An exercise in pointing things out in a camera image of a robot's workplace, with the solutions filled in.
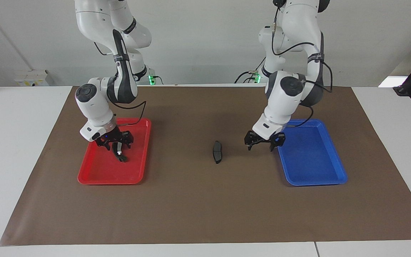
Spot brown table mat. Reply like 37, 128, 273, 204
0, 85, 411, 247

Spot blue plastic tray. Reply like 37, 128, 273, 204
276, 119, 348, 187

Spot dark grey brake pad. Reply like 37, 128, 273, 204
212, 140, 223, 164

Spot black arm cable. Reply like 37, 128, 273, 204
271, 0, 334, 127
93, 29, 147, 126

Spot black left base cables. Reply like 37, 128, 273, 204
234, 56, 267, 84

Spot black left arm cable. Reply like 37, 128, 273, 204
271, 0, 334, 127

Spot white wall socket box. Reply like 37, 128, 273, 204
14, 69, 51, 87

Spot red plastic tray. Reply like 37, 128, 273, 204
77, 117, 152, 185

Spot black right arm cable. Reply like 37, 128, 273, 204
93, 29, 147, 126

